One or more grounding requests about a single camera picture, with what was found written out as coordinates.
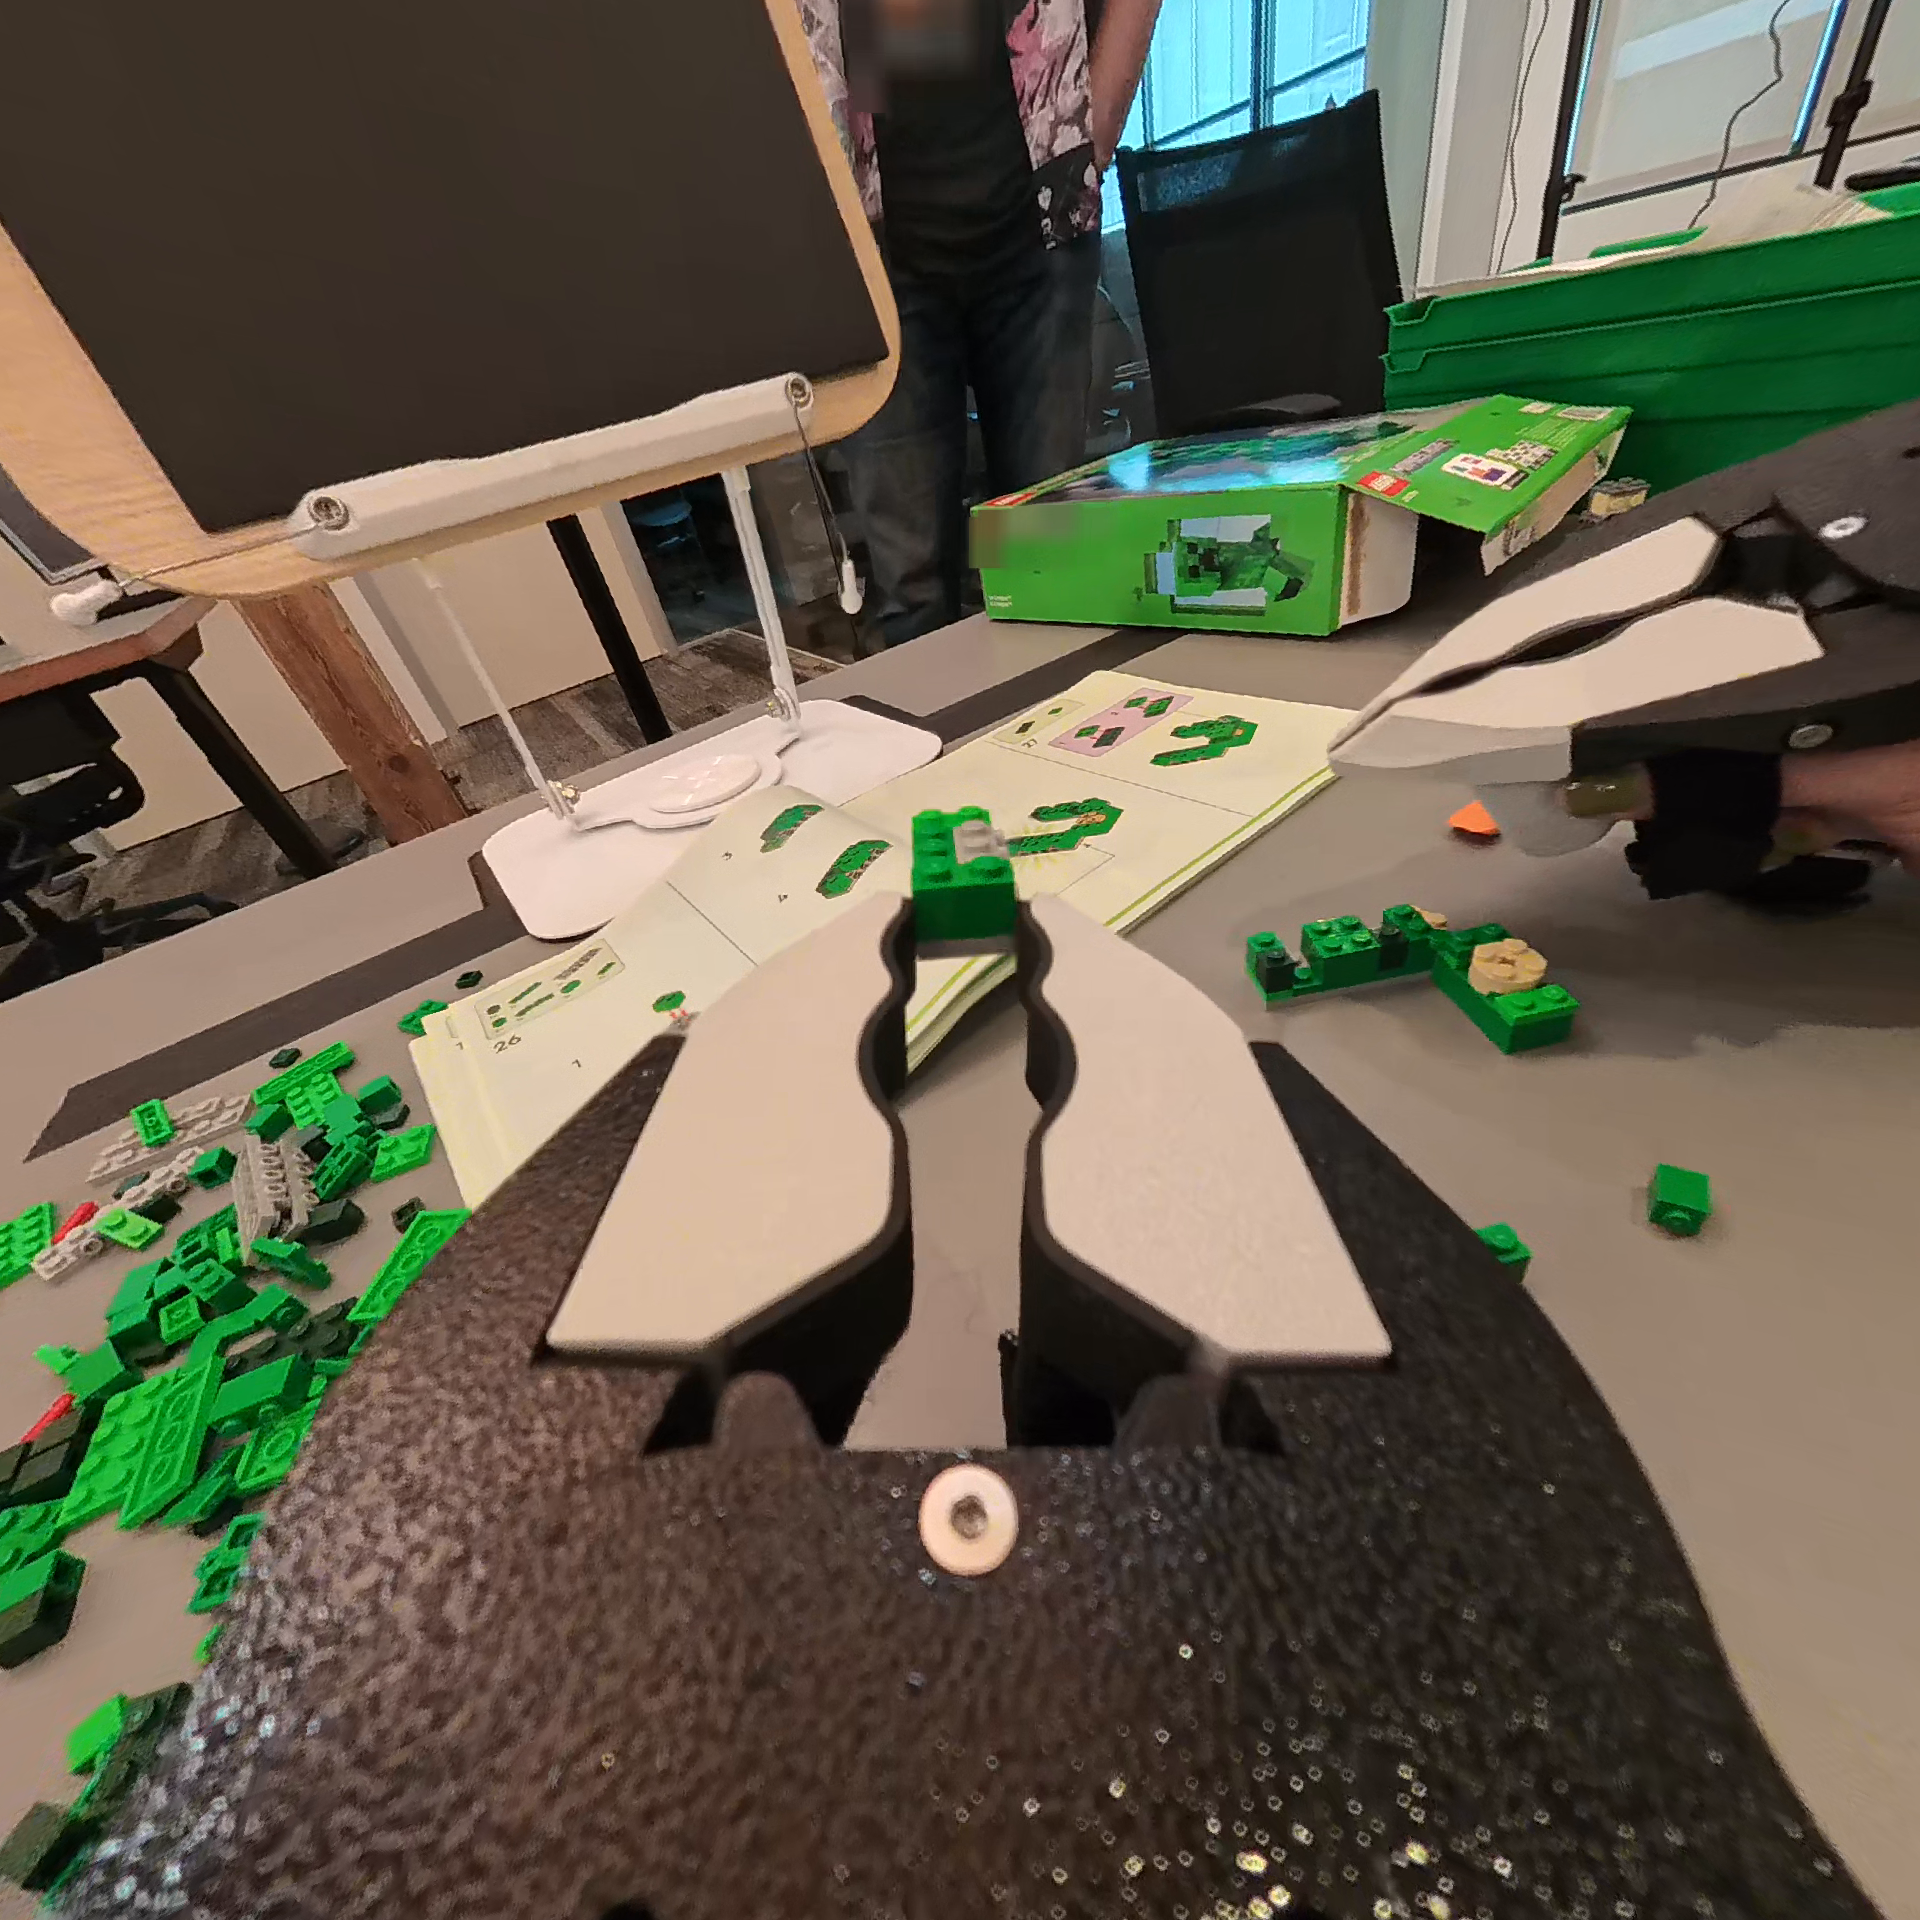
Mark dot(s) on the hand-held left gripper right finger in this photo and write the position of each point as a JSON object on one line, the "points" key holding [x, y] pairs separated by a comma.
{"points": [[1185, 1201]]}

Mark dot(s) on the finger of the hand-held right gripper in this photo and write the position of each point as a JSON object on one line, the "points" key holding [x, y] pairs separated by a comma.
{"points": [[1588, 593], [1680, 668]]}

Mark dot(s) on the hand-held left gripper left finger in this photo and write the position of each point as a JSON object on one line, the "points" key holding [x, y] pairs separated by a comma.
{"points": [[750, 1184]]}

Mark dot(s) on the green grey brick assembly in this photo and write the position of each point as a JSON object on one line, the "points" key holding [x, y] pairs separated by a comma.
{"points": [[960, 902]]}

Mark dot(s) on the grey desk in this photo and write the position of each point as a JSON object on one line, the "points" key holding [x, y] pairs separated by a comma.
{"points": [[1723, 1424]]}

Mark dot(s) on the person's right hand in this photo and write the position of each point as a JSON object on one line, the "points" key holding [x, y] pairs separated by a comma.
{"points": [[1861, 810]]}

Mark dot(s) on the green stacked storage crates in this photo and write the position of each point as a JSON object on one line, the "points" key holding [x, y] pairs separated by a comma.
{"points": [[1650, 359]]}

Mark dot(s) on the small orange piece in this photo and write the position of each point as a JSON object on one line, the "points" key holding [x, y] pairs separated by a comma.
{"points": [[1473, 822]]}

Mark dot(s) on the green tan brick assembly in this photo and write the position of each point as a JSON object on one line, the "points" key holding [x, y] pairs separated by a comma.
{"points": [[1358, 954]]}

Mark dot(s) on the loose green brick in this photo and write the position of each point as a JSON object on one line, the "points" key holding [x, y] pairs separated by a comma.
{"points": [[1505, 1252], [1676, 1201]]}

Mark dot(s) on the white board stand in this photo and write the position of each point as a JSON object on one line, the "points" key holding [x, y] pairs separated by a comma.
{"points": [[586, 870]]}

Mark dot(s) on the brick instruction booklet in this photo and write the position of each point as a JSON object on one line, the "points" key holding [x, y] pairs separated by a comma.
{"points": [[1259, 780]]}

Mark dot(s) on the black tripod stand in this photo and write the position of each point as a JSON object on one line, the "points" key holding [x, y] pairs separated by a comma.
{"points": [[1851, 90], [1569, 149]]}

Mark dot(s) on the black mesh chair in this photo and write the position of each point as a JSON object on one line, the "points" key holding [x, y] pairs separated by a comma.
{"points": [[1259, 270]]}

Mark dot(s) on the green cardboard box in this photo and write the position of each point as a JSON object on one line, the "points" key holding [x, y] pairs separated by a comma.
{"points": [[1094, 585]]}

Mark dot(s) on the white tethered peg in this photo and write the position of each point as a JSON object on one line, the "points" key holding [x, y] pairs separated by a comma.
{"points": [[852, 589], [83, 604]]}

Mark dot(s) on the pile of green bricks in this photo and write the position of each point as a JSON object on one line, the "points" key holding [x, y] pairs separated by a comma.
{"points": [[164, 1394]]}

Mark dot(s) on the black office chair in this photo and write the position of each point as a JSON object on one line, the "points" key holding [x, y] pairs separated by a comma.
{"points": [[59, 810]]}

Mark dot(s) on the wooden side table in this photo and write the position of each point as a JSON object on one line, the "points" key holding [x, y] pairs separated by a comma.
{"points": [[105, 652]]}

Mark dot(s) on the dark monitor screen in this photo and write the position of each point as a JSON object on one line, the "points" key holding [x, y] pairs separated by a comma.
{"points": [[36, 525]]}

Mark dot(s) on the wood-framed black board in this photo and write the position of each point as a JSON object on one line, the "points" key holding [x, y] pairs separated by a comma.
{"points": [[421, 224]]}

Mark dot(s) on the wooden post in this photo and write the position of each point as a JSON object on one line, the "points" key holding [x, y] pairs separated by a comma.
{"points": [[358, 721]]}

